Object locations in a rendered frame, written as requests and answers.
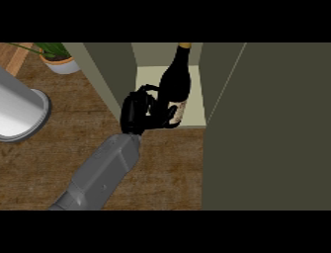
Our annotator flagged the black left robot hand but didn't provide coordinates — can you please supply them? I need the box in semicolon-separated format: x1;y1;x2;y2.
120;84;182;135

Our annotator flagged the dark wine bottle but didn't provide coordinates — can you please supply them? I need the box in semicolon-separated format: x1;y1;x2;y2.
156;42;194;128

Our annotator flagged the olive grey cabinet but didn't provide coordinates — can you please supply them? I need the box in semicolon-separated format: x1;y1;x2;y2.
62;42;247;130

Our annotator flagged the dark grey cabinet door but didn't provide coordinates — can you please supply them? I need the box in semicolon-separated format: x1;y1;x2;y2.
200;42;331;211

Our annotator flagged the green plant in white pot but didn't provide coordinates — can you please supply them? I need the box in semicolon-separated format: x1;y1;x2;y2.
6;42;82;76

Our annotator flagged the white cylinder with grey base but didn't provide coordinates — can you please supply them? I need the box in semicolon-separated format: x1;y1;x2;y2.
0;48;54;143

